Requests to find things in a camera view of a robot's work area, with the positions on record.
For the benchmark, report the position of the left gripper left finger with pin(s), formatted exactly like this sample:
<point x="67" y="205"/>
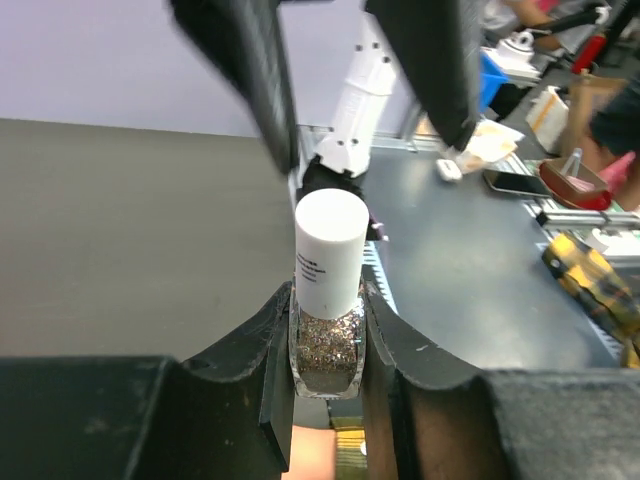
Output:
<point x="225" y="413"/>

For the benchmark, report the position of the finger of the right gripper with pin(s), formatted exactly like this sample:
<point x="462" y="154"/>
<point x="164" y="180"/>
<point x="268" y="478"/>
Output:
<point x="437" y="45"/>
<point x="242" y="39"/>

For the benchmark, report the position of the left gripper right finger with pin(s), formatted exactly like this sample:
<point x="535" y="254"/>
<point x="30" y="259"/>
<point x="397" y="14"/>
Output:
<point x="430" y="415"/>

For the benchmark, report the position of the white nail polish cap brush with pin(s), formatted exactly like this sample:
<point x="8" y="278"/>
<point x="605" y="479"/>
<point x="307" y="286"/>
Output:
<point x="330" y="232"/>

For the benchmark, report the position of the glitter nail polish bottle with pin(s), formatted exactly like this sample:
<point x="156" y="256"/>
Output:
<point x="327" y="356"/>

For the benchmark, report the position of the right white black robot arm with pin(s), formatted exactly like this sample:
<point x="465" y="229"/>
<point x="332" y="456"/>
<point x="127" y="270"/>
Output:
<point x="342" y="157"/>

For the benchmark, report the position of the mannequin hand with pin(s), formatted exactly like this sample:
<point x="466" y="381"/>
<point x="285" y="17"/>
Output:
<point x="313" y="454"/>

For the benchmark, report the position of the blue plastic bin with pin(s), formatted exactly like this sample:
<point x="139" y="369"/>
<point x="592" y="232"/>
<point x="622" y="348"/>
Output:
<point x="492" y="78"/>

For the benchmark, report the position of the black smartphone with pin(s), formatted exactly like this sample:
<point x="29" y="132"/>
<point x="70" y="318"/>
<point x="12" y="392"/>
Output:
<point x="516" y="184"/>

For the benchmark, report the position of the red brown box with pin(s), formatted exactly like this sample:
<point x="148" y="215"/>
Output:
<point x="573" y="184"/>

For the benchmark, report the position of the grey slotted cable duct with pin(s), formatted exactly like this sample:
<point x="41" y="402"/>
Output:
<point x="375" y="272"/>

